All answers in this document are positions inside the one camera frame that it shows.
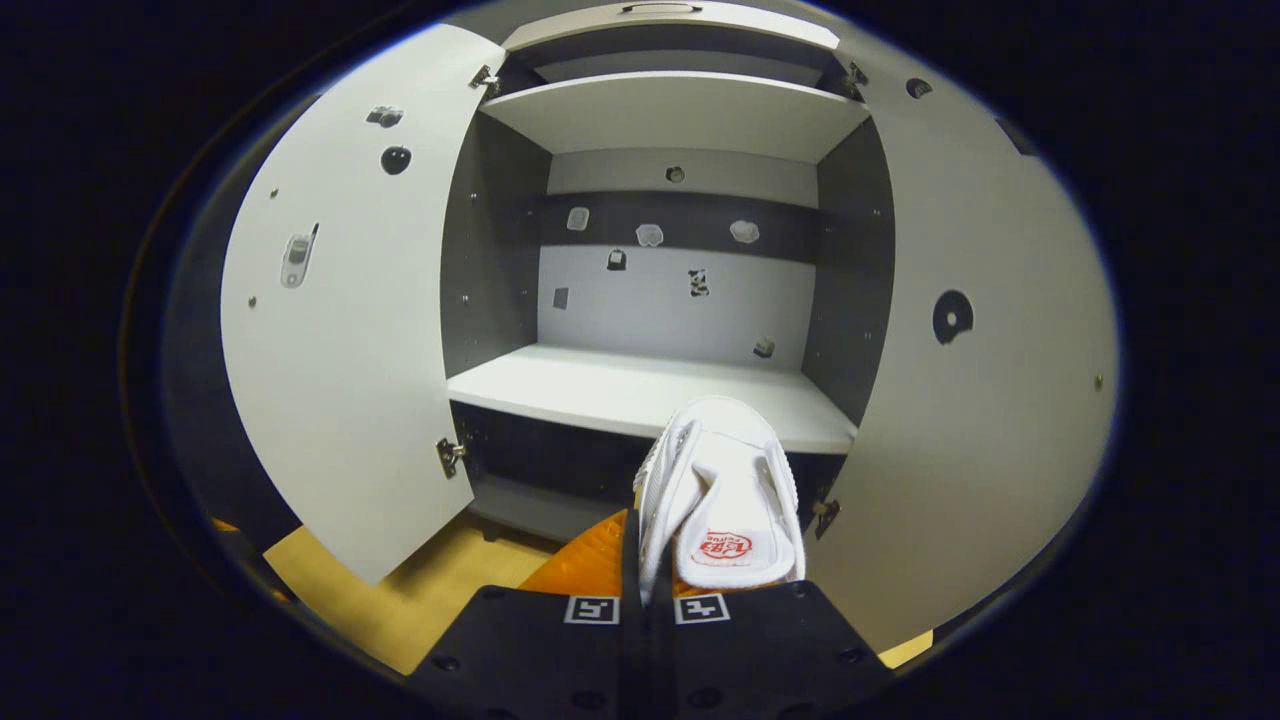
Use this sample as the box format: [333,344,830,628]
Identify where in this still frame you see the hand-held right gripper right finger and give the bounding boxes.
[645,578,898,720]

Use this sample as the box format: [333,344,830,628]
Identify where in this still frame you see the white cabinet drawer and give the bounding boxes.
[500,0,841,53]

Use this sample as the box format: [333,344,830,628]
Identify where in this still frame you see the white canvas shoe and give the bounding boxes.
[632,395,807,606]

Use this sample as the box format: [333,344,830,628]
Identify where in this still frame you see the white cabinet door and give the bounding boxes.
[805,50,1119,656]
[220,22,506,586]

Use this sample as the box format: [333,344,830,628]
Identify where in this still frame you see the white shoe cabinet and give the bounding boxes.
[440,0,896,546]

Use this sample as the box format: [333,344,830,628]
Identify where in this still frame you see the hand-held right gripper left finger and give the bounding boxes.
[405,508,643,720]

